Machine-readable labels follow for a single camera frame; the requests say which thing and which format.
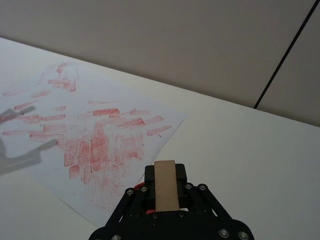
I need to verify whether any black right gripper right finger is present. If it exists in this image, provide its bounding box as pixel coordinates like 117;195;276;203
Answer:
175;163;233;222

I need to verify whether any white paper with red marks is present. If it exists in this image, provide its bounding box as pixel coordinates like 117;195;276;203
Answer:
0;58;186;223

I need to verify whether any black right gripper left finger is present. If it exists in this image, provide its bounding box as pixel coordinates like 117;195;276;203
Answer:
106;164;156;225

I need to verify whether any brown wooden stamp block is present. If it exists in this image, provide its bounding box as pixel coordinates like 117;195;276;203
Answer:
153;159;181;212

